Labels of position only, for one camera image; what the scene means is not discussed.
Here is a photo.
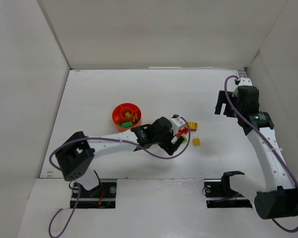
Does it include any yellow small lego brick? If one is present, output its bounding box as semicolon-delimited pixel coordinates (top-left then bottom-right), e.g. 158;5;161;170
192;138;201;146

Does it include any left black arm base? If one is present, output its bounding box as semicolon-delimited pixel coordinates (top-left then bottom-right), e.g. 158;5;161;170
69;170;117;209

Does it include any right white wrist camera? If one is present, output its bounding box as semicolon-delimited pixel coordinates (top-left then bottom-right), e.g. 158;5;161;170
234;76;253;87

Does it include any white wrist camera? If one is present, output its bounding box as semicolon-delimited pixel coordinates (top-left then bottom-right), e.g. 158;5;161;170
169;115;186;132
234;76;253;87

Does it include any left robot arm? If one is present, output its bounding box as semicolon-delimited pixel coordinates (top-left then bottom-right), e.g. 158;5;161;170
51;115;188;191

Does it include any lime curved lego brick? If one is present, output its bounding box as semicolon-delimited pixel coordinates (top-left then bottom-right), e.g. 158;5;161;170
182;135;188;142

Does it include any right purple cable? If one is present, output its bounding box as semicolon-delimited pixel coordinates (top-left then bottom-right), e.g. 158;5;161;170
224;75;298;233

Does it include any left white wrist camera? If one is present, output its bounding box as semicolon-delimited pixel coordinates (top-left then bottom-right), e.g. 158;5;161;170
169;115;186;132

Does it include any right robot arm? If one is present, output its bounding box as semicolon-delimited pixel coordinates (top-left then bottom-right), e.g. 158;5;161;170
215;85;298;221

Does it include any red lego pieces cluster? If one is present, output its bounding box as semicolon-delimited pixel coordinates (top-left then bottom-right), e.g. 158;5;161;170
176;127;189;137

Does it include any orange round divided container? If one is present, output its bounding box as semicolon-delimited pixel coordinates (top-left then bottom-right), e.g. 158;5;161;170
112;103;142;132

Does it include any brown lego brick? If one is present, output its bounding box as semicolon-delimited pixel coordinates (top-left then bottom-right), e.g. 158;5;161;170
132;114;139;123

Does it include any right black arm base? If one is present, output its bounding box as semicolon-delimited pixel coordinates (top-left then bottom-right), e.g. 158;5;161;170
202;171;252;209

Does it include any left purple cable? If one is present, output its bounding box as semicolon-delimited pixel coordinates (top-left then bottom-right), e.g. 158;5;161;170
48;116;191;238

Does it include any purple cable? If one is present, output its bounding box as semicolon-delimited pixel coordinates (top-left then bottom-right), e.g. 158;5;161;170
48;116;191;238
224;75;298;233

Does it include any green long lego brick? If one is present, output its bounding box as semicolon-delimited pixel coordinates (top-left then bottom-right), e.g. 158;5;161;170
119;121;133;128

